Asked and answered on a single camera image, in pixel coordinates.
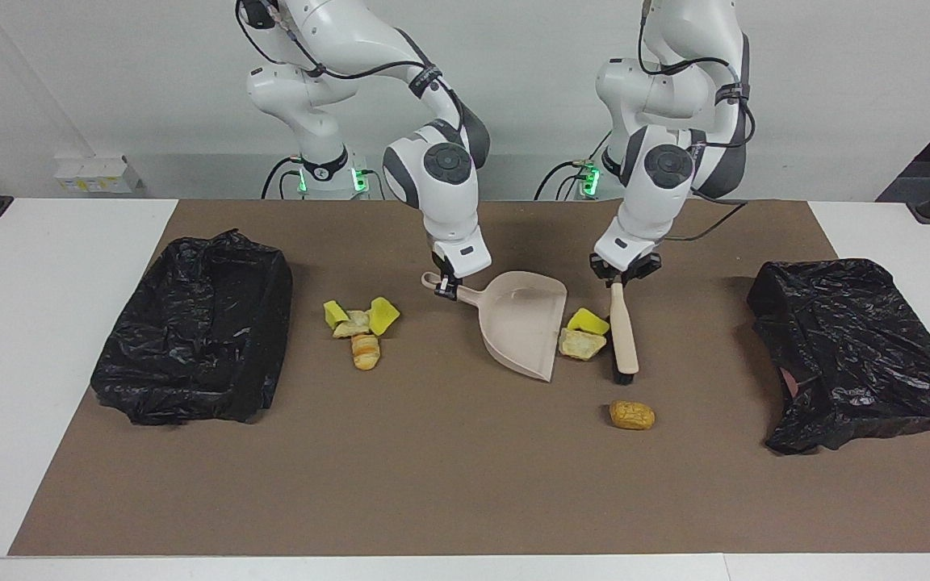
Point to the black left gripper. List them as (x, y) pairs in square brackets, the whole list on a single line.
[(630, 274)]

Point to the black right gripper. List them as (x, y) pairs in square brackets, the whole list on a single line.
[(449, 281)]

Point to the beige hand brush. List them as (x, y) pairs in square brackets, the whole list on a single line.
[(623, 331)]

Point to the notched yellow sponge piece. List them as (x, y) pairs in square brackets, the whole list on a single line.
[(588, 321)]

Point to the large yellow sponge piece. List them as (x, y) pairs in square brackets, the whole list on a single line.
[(384, 315)]

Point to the large pale bread chunk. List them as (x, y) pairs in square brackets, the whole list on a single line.
[(580, 344)]

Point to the beige plastic dustpan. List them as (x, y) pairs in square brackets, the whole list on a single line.
[(521, 323)]

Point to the small pale bread chunk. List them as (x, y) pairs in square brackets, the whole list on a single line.
[(352, 325)]

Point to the striped croissant piece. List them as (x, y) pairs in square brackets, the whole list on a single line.
[(365, 353)]

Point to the small yellow sponge piece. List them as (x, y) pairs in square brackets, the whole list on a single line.
[(334, 313)]

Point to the brown oval bread roll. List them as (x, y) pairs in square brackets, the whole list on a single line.
[(632, 415)]

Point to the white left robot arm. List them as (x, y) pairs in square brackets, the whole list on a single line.
[(663, 169)]

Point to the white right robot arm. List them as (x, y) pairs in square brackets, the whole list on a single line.
[(441, 177)]

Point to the crumpled black bag bin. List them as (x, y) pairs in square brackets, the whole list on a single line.
[(852, 347)]

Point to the box-shaped black bag bin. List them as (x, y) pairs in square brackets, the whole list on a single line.
[(190, 323)]

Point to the brown table mat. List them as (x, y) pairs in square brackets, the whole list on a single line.
[(433, 500)]

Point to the white wall power strip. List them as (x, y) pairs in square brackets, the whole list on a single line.
[(94, 173)]

